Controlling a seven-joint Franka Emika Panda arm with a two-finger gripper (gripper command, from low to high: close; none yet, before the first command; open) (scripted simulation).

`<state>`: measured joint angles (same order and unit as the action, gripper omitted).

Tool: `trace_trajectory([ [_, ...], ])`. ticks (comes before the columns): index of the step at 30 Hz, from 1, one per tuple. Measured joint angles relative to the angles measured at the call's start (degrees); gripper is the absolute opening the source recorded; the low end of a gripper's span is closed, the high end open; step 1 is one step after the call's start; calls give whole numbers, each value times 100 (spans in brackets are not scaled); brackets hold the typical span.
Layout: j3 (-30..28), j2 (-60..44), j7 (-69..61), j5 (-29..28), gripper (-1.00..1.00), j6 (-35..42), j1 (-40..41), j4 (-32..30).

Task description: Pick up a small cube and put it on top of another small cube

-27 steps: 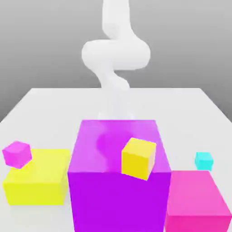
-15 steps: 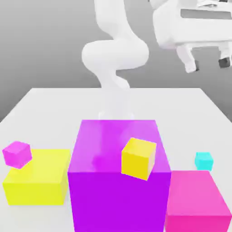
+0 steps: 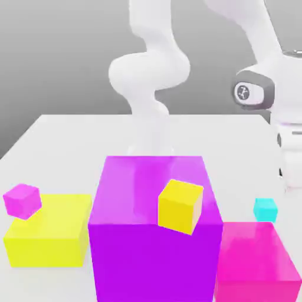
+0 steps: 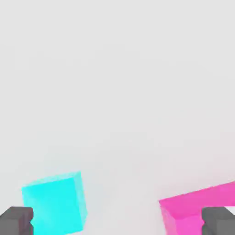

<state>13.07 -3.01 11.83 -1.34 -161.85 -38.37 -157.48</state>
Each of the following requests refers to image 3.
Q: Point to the small cyan cube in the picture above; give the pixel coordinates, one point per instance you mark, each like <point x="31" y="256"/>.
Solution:
<point x="265" y="210"/>

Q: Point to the large yellow box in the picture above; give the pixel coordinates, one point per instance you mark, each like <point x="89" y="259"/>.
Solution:
<point x="47" y="245"/>

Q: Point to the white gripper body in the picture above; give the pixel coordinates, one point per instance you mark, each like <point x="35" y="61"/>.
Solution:
<point x="293" y="169"/>

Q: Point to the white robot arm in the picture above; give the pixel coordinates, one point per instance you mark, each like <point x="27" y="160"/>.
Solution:
<point x="151" y="70"/>

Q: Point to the large purple box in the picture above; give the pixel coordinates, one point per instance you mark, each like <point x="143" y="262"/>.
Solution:
<point x="151" y="259"/>

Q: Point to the small magenta cube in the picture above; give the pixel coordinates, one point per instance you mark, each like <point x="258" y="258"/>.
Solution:
<point x="21" y="201"/>

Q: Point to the small yellow cube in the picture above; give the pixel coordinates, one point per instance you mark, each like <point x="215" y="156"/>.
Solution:
<point x="175" y="212"/>

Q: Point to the large pink box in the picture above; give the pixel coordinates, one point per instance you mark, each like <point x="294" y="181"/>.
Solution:
<point x="254" y="264"/>

